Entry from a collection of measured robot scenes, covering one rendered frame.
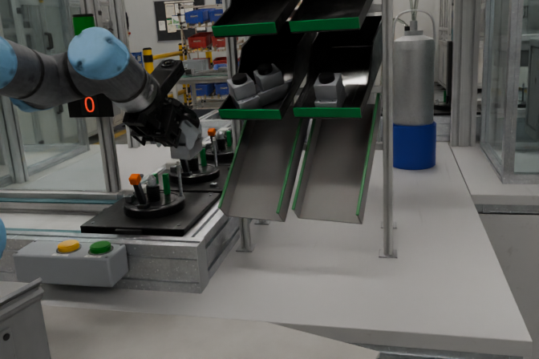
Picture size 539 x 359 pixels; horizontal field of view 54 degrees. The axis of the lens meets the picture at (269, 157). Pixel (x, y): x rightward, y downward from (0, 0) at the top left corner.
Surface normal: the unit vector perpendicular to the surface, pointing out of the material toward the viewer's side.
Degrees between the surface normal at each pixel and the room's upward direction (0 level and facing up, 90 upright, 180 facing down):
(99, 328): 0
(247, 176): 45
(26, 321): 90
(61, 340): 0
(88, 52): 55
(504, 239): 90
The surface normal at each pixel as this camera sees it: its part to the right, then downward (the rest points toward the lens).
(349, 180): -0.32, -0.51
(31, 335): 0.89, 0.06
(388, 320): -0.06, -0.97
